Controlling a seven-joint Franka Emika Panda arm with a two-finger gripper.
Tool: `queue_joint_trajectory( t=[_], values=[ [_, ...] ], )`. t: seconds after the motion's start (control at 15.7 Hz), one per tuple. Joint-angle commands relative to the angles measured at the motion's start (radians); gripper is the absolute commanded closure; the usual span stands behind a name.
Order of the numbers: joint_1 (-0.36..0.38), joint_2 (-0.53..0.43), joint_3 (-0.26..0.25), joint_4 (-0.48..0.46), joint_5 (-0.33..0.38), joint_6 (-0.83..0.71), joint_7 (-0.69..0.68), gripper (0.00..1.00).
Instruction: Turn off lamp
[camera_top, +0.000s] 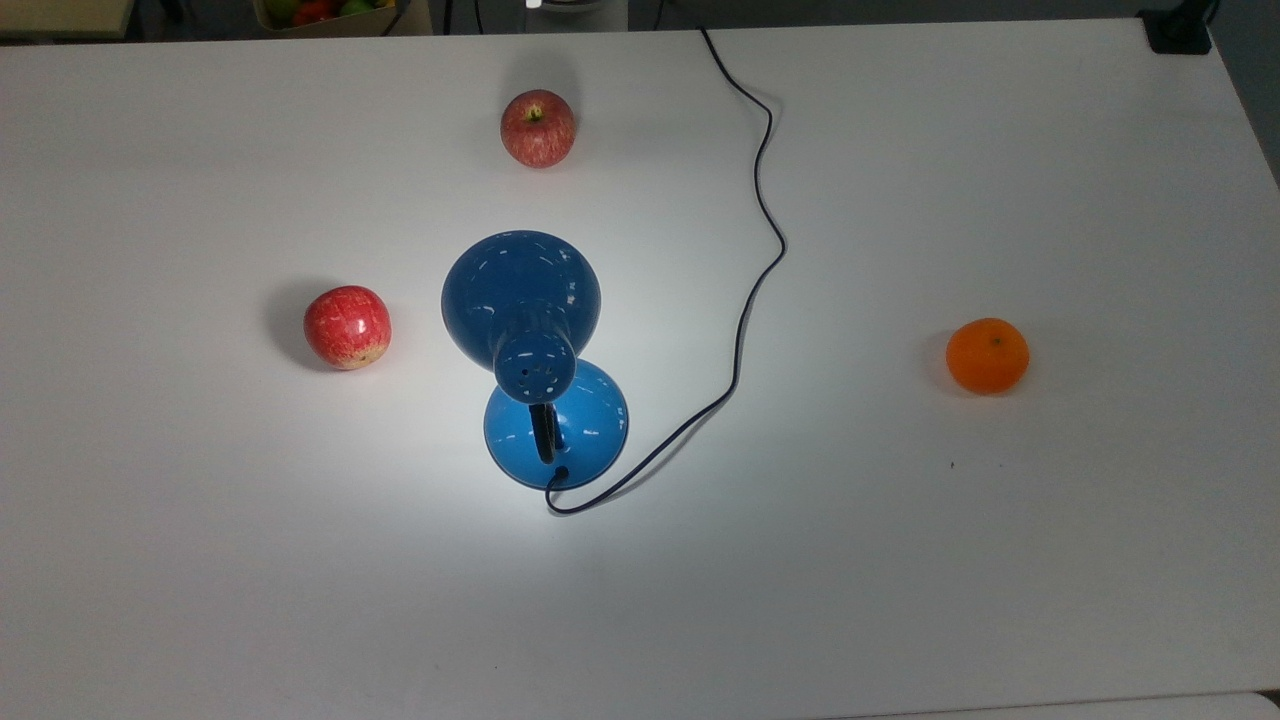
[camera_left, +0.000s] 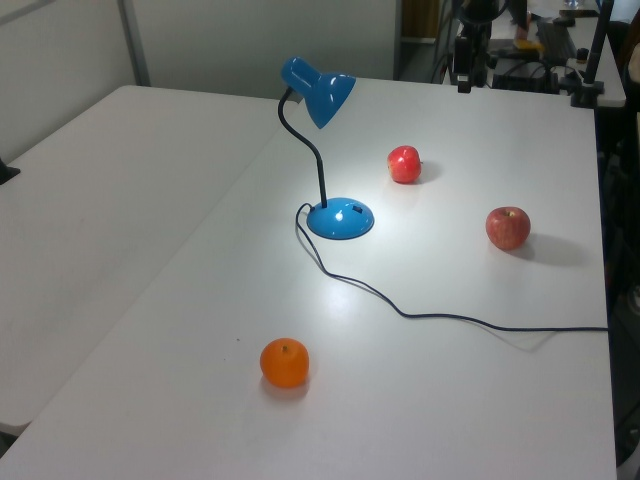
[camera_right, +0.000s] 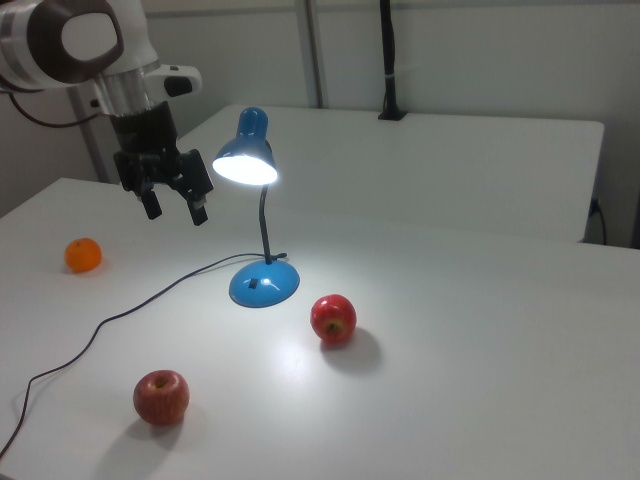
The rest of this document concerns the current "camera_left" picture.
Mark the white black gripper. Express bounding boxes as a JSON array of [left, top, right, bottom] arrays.
[[452, 34, 474, 95]]

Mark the blue gooseneck desk lamp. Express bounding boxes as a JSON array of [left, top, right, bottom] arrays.
[[277, 56, 375, 240]]

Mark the black equipment box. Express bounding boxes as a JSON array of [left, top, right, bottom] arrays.
[[491, 49, 560, 94]]

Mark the bright red apple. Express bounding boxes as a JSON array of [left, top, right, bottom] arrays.
[[386, 145, 422, 185]]

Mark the black keyboard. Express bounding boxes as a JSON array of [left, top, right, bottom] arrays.
[[535, 19, 577, 57]]

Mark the black pole with table clamp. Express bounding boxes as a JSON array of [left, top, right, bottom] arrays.
[[570, 0, 617, 109]]

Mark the white background desk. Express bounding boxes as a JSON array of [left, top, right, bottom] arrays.
[[529, 9, 628, 108]]

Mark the dull striped red apple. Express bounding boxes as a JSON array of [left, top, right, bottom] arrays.
[[485, 206, 532, 251]]

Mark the orange fruit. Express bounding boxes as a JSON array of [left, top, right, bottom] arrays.
[[259, 337, 310, 389]]

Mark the dark lamp power cable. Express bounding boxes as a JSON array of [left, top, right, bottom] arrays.
[[294, 202, 609, 334]]

